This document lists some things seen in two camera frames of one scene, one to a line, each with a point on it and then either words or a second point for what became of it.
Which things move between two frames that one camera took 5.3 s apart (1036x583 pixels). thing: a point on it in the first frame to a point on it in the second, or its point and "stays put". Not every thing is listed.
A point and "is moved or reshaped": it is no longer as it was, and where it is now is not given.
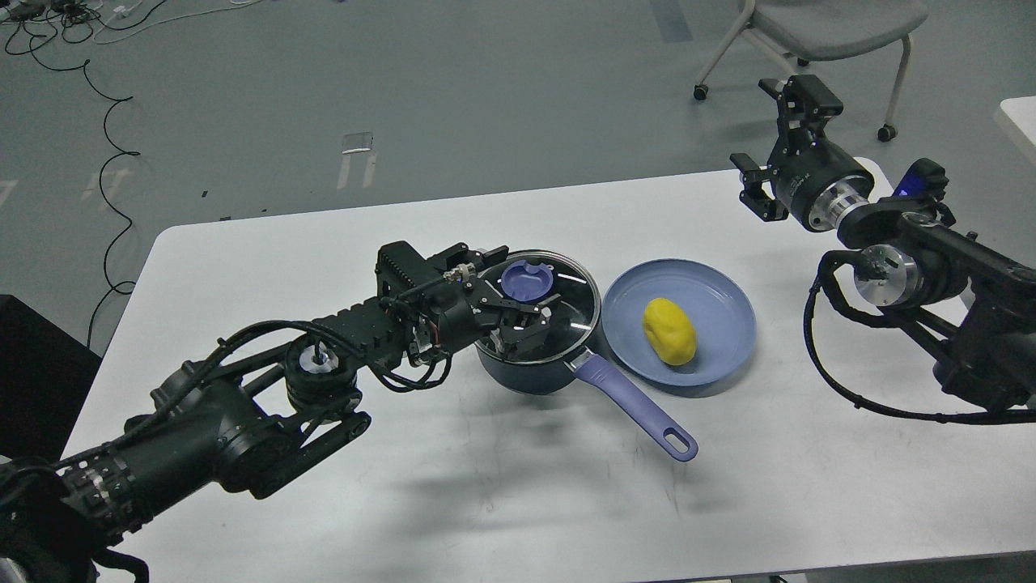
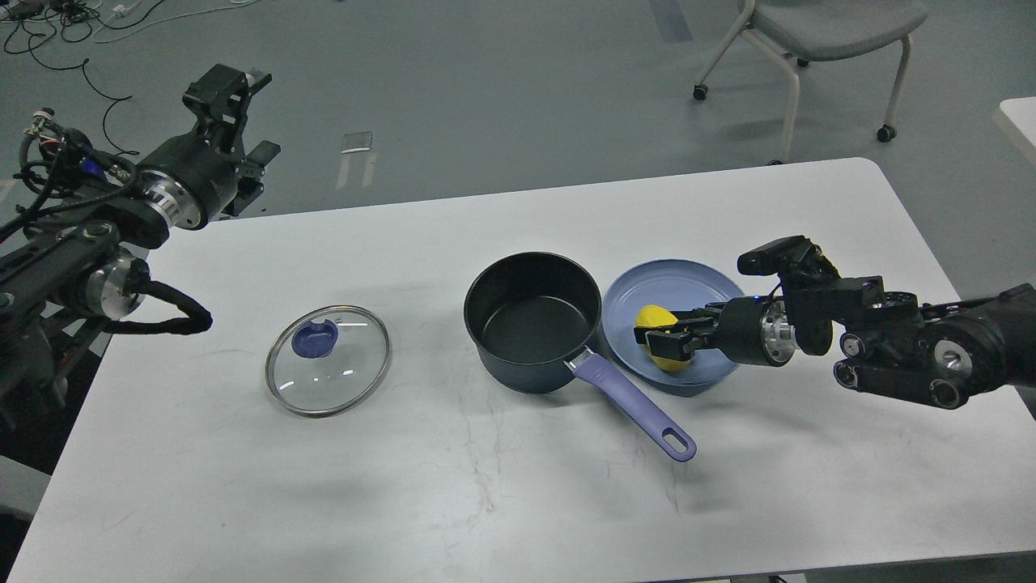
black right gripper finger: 805,104 to 704,314
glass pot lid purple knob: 524,284 is moved or reshaped
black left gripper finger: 483,261 to 220,95
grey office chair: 826,29 stays put
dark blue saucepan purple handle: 550,359 stays put
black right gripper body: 817,180 to 757,330
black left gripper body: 443,308 to 193,176
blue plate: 719,308 stays put
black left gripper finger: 528,329 to 248,189
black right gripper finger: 753,196 to 672,346
